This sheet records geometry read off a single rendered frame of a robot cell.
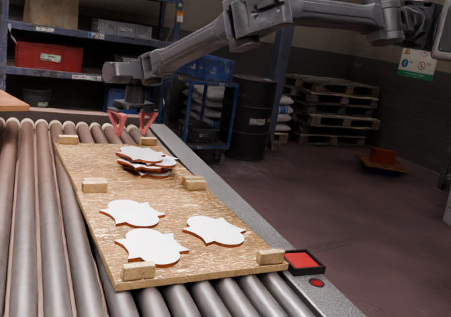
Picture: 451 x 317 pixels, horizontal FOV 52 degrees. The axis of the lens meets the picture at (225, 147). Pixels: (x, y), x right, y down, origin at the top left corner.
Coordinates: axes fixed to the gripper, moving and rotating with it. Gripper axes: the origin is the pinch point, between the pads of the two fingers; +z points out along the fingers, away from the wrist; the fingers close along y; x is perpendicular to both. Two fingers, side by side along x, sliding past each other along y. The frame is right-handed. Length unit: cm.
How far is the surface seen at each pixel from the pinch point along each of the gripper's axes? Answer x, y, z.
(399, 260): 37, -227, 103
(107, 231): 31.2, 32.2, 9.3
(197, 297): 56, 31, 12
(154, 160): 11.9, 1.1, 4.6
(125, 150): 1.6, 2.9, 4.8
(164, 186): 18.8, 3.2, 9.5
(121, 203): 23.3, 22.0, 8.6
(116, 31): -310, -248, -6
